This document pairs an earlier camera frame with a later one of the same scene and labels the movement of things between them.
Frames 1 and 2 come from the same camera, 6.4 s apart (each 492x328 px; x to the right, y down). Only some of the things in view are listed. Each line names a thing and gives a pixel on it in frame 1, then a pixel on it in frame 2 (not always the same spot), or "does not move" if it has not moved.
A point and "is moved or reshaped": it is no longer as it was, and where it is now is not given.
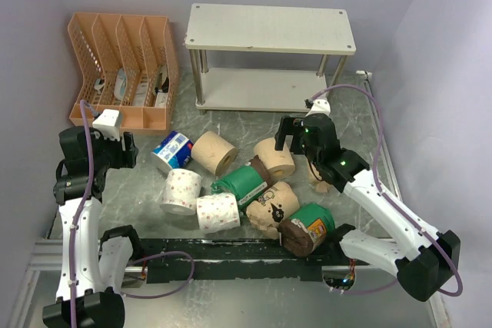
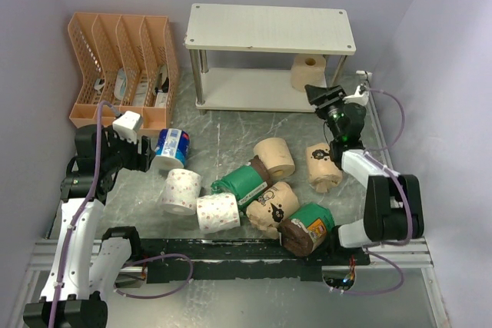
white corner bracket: (362, 75) does not move
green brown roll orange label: (306, 229) does not move
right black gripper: (292, 126) → (322, 97)
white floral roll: (217, 211) does not move
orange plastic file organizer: (129, 64) does not move
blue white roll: (174, 151) is moved or reshaped
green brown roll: (246, 182) does not move
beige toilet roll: (277, 164) does not move
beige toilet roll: (214, 152) → (307, 69)
